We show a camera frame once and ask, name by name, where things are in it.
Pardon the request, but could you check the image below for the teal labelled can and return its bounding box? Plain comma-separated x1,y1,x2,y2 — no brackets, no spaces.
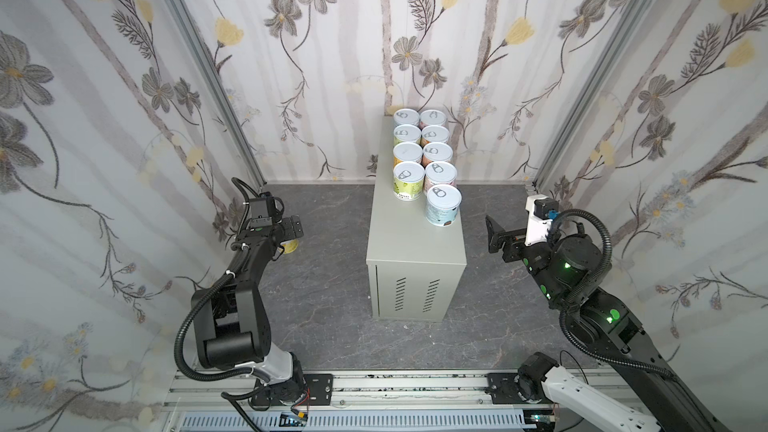
425,184,462,227

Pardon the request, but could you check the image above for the pink white can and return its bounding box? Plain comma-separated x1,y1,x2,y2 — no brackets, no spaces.
424,161,458,191

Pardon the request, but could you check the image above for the brown labelled can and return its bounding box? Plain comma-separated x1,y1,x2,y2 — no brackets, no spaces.
420,125,450,147

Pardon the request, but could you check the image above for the orange yellow labelled can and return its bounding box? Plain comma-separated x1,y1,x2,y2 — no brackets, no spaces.
393,142,423,166

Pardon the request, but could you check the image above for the pink labelled can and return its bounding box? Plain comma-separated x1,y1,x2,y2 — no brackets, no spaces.
419,109,447,129

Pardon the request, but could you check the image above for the green white labelled can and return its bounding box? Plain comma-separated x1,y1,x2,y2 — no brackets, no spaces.
393,124,421,145

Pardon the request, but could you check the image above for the blue labelled can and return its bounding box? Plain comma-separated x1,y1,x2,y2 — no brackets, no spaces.
392,108,420,127

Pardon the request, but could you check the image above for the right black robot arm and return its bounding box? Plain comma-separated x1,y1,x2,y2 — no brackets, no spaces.
485,200,726,431

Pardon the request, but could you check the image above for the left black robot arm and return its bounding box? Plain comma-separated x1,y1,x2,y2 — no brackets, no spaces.
173,177,308,406

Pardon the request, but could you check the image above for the grey metal cabinet counter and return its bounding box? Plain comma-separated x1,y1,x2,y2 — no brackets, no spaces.
366,116,467,322

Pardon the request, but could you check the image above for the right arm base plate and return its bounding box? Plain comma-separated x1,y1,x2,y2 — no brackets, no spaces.
485,372,526,405

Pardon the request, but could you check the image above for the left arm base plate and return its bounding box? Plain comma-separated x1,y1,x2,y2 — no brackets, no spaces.
247,373,334,411

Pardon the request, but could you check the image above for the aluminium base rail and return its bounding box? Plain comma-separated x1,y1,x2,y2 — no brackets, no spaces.
161,369,655,415

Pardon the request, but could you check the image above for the white slotted cable duct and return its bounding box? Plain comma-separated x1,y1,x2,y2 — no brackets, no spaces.
179,410,538,432

